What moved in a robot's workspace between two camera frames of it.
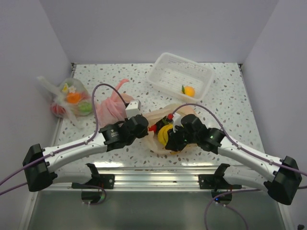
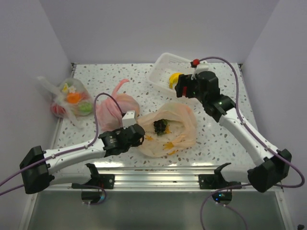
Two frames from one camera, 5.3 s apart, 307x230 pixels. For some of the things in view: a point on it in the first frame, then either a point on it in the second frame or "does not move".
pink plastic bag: [112, 109] does not move
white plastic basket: [170, 73] does not move
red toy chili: [153, 128] -> [184, 90]
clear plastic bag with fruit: [72, 99] does not move
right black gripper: [173, 143] -> [184, 80]
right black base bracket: [215, 181] does not move
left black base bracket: [98, 181] does not move
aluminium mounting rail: [153, 178] does not move
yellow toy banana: [162, 135] -> [173, 79]
